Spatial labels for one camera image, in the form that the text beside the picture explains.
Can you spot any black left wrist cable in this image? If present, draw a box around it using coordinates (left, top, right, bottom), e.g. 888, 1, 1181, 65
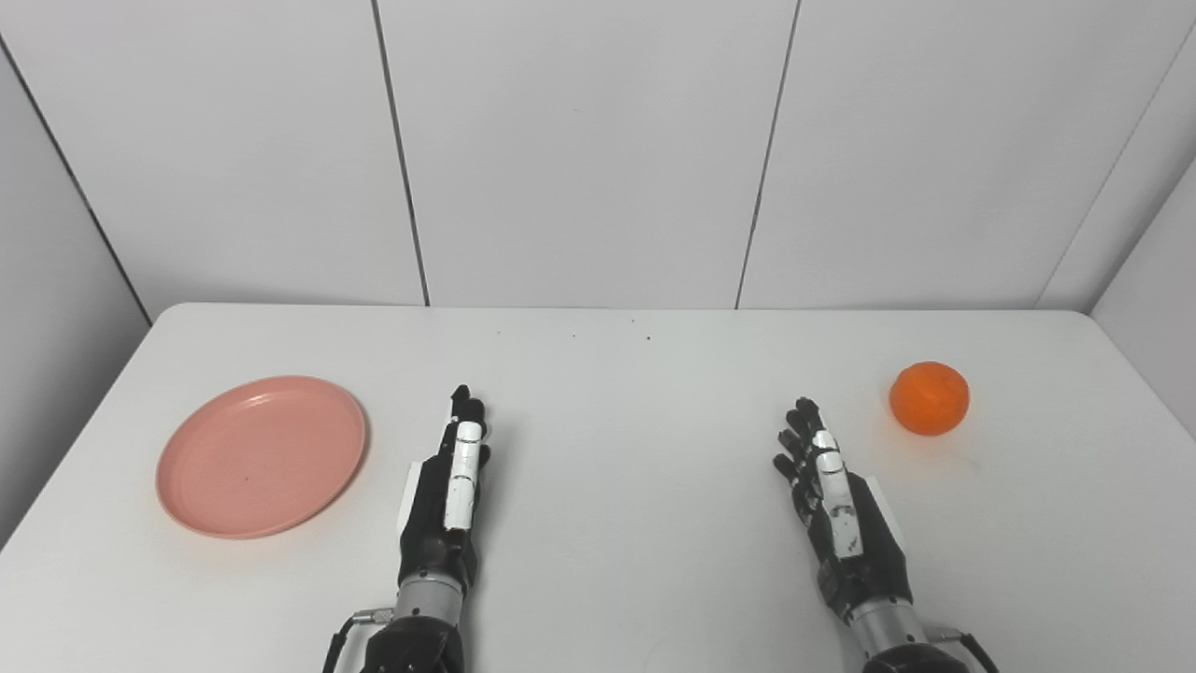
322, 608, 395, 673

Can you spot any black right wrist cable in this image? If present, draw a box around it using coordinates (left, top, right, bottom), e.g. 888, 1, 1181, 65
927, 626, 1001, 673

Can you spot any orange fruit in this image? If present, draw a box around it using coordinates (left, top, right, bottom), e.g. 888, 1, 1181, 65
889, 361, 971, 437

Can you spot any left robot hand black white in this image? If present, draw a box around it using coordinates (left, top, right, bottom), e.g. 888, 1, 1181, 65
397, 384, 492, 594

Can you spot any pink round plate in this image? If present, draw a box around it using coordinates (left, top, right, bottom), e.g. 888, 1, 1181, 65
155, 376, 368, 540

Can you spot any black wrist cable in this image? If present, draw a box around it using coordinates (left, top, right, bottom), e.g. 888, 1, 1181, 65
927, 626, 1001, 673
322, 608, 395, 673

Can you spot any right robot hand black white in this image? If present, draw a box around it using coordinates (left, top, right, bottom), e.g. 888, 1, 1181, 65
772, 397, 913, 624

